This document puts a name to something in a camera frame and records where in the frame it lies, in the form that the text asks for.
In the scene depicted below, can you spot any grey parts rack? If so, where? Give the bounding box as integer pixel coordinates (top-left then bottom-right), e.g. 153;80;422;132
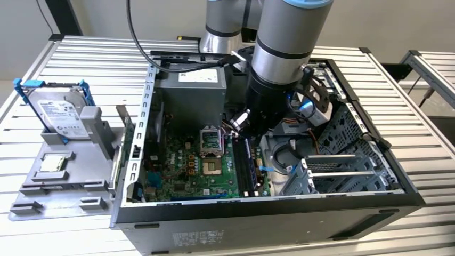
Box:
6;105;125;222

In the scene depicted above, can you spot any silver disk in blue carrier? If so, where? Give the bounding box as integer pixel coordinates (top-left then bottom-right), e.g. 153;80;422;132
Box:
11;77;95;146

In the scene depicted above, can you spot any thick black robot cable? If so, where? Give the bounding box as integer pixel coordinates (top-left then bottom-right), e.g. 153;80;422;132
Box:
126;0;246;73

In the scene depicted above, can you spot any black open PC case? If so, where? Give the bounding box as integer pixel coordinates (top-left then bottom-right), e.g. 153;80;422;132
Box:
107;49;426;256

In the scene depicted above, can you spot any black looped cable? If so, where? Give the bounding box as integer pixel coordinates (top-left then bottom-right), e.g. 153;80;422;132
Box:
270;138;306;174

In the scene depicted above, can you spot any CPU socket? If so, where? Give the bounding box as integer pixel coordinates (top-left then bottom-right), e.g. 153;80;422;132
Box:
201;157;225;177

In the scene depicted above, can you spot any blue expansion slot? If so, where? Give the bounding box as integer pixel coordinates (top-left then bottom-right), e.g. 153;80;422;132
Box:
169;193;228;201

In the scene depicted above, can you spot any blue board connector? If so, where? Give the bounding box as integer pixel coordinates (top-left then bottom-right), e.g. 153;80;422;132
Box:
145;171;161;187

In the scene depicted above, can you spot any black bracket box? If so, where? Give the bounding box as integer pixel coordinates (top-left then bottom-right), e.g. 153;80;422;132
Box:
380;62;413;81

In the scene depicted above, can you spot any metal socket cover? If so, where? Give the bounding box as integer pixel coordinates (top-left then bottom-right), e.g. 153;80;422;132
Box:
198;128;224;158

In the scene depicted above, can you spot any aluminium slat side table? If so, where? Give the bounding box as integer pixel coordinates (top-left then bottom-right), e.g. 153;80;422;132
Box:
398;49;455;111

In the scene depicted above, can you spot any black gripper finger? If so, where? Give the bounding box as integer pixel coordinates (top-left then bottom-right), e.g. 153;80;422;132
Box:
228;109;252;132

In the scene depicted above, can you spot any black vertical post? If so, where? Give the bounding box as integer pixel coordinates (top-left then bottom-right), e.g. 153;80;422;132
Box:
45;0;83;37

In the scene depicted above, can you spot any green motherboard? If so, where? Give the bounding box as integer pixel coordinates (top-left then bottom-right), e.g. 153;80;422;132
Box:
139;132;273;202

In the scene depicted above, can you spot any grey power supply unit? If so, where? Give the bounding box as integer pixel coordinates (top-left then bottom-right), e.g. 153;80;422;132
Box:
155;63;228;134

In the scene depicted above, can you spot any thin wire locking lever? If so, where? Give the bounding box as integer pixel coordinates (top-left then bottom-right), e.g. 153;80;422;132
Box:
220;127;228;158

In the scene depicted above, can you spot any orange wire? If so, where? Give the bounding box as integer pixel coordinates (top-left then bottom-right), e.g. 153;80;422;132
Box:
284;118;320;156

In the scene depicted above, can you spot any silver CPU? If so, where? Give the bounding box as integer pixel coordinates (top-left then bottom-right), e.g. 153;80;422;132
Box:
38;155;67;173

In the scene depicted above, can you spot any perforated silver slot cover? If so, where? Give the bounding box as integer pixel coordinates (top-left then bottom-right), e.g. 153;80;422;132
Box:
301;154;361;171

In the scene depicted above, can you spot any plain silver slot cover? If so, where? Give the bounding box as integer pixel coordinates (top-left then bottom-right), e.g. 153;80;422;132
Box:
308;170;377;179

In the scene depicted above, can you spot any green graphics card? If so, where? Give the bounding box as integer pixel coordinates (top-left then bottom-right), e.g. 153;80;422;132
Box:
109;104;138;194

